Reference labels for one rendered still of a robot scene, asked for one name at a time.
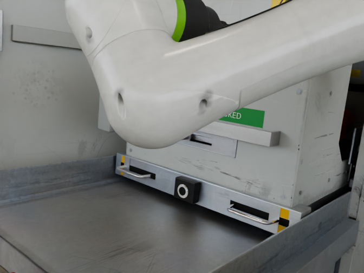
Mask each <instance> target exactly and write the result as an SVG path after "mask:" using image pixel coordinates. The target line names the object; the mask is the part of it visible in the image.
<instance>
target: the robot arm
mask: <svg viewBox="0 0 364 273"><path fill-rule="evenodd" d="M64 9H65V14H66V19H67V22H68V24H69V26H70V28H71V30H72V32H73V34H74V36H75V37H76V39H77V41H78V43H79V45H80V47H81V49H82V51H83V53H84V55H85V56H86V58H87V61H88V63H89V65H90V67H91V69H92V72H93V74H94V77H95V81H96V84H97V87H98V89H99V92H100V96H101V99H102V103H103V106H104V109H105V113H106V116H107V119H108V121H109V123H110V125H111V127H112V128H113V129H114V130H115V132H116V133H117V134H118V135H119V136H120V137H121V138H123V139H124V140H125V141H126V142H128V143H130V144H132V145H134V146H137V147H141V148H146V149H160V148H165V147H168V146H171V145H174V144H175V143H177V142H179V141H180V140H183V139H184V138H186V137H187V136H189V135H191V134H192V133H194V132H196V131H198V130H200V129H202V128H203V127H205V126H207V125H209V124H211V123H213V122H215V121H216V120H218V119H220V118H222V117H224V116H226V115H228V114H230V113H232V112H234V111H236V110H239V109H241V108H243V107H245V106H247V105H249V104H251V103H253V102H256V101H258V100H260V99H262V98H264V97H267V96H269V95H271V94H273V93H276V92H279V91H280V90H283V89H285V88H288V87H290V86H293V85H295V84H298V83H300V82H303V81H305V80H308V79H310V78H313V77H316V76H319V75H321V74H324V73H327V72H330V71H332V70H335V69H339V68H342V67H345V66H348V65H350V64H354V63H357V62H361V61H364V0H288V1H286V2H283V3H281V4H279V5H277V6H274V7H272V8H270V9H267V10H265V11H262V12H260V13H257V14H255V15H253V16H250V17H247V18H245V19H242V20H240V21H237V22H235V23H231V24H227V23H226V22H224V21H220V19H219V17H218V15H217V13H216V12H215V11H214V10H213V9H212V8H211V7H209V6H206V5H205V4H204V2H203V1H202V0H64Z"/></svg>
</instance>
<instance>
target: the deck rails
mask: <svg viewBox="0 0 364 273"><path fill-rule="evenodd" d="M115 169H116V155H111V156H106V157H98V158H90V159H82V160H74V161H66V162H57V163H53V164H45V165H37V166H29V167H20V168H12V169H8V170H0V206H5V205H10V204H15V203H20V202H26V201H29V200H34V199H39V198H44V197H50V196H55V195H58V194H63V193H68V192H74V191H79V190H84V189H89V188H92V187H98V186H103V185H108V184H113V183H118V182H122V181H127V180H131V179H129V178H127V177H124V176H122V175H119V174H116V173H115ZM349 198H350V191H349V192H347V193H345V194H344V195H342V196H340V197H338V198H337V199H335V200H333V201H331V202H330V203H328V204H327V205H325V206H323V207H321V208H319V209H318V210H316V211H314V212H312V213H311V214H309V215H307V216H305V217H304V218H302V219H300V220H298V221H297V222H295V223H293V224H291V225H290V226H288V227H286V228H285V229H283V230H281V231H280V232H278V233H276V234H274V235H272V236H271V237H269V238H267V239H266V240H264V241H262V242H260V243H258V244H257V245H255V246H253V247H251V248H250V249H248V250H246V251H244V252H243V253H241V254H240V255H238V256H236V257H234V258H233V259H231V260H229V261H227V262H226V263H224V264H222V265H220V266H219V267H217V268H215V269H213V270H211V271H210V272H208V273H276V272H277V271H279V270H280V269H281V268H283V267H284V266H285V265H287V264H288V263H289V262H291V261H292V260H293V259H294V258H296V257H297V256H298V255H300V254H301V253H302V252H304V251H305V250H306V249H308V248H309V247H311V246H312V245H313V244H315V243H316V242H317V241H319V240H320V239H321V238H322V237H324V236H325V235H326V234H328V233H329V232H331V231H332V230H333V229H335V228H336V227H337V226H339V225H340V224H341V223H343V222H344V221H345V220H347V219H348V217H346V215H347V210H348V204H349ZM320 222H321V223H322V224H321V228H320V229H319V223H320Z"/></svg>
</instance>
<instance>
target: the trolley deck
mask: <svg viewBox="0 0 364 273"><path fill-rule="evenodd" d="M359 222H360V221H359V220H358V221H354V220H351V219H347V220H345V221H344V222H343V223H341V224H340V225H339V226H337V227H336V228H335V229H333V230H332V231H331V232H329V233H328V234H326V235H325V236H324V237H322V238H321V239H320V240H318V241H317V242H316V243H315V244H313V245H312V246H311V247H309V248H308V249H306V250H305V251H304V252H302V253H301V254H300V255H298V256H297V257H296V258H294V259H293V260H292V261H291V262H289V263H288V264H287V265H285V266H284V267H283V268H281V269H280V270H279V271H277V272H276V273H325V272H326V271H327V270H328V269H329V268H330V267H331V266H332V265H333V264H334V263H335V262H336V261H338V260H339V259H340V258H341V257H342V256H343V255H344V254H345V253H346V252H347V251H348V250H349V249H350V248H351V247H352V246H353V245H354V244H355V242H356V237H357V233H358V228H359ZM272 235H274V233H272V232H269V231H266V230H263V229H261V228H258V227H256V226H253V225H250V224H248V223H245V222H242V221H240V220H237V219H234V218H232V217H229V216H226V215H224V214H222V213H219V212H216V211H214V210H211V209H208V208H206V207H203V206H200V205H198V204H195V203H194V204H191V203H188V202H186V201H184V200H181V199H178V198H176V197H174V195H172V194H169V193H166V192H164V191H161V190H158V189H156V188H153V187H150V186H148V185H145V184H142V183H140V182H138V181H135V180H127V181H122V182H118V183H113V184H108V185H103V186H98V187H92V188H87V189H84V190H79V191H74V192H68V193H63V194H58V195H55V196H50V197H44V198H39V199H34V200H29V201H24V202H20V203H15V204H10V205H5V206H0V266H1V267H2V268H3V269H4V270H6V271H7V272H8V273H11V272H15V273H208V272H210V271H211V270H213V269H215V268H217V267H219V266H220V265H222V264H224V263H226V262H227V261H229V260H231V259H233V258H234V257H236V256H238V255H240V254H241V253H243V252H244V251H246V250H248V249H250V248H251V247H253V246H255V245H257V244H258V243H260V242H262V241H264V240H266V239H267V238H269V237H271V236H272Z"/></svg>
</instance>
